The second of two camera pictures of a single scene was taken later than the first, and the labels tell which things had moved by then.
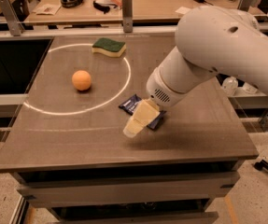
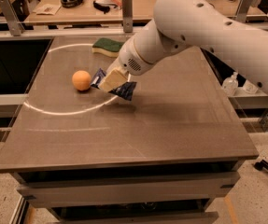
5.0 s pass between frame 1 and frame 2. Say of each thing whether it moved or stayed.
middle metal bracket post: stayed
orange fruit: stayed
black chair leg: stayed
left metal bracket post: stayed
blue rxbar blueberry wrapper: moved
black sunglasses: stayed
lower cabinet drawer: stayed
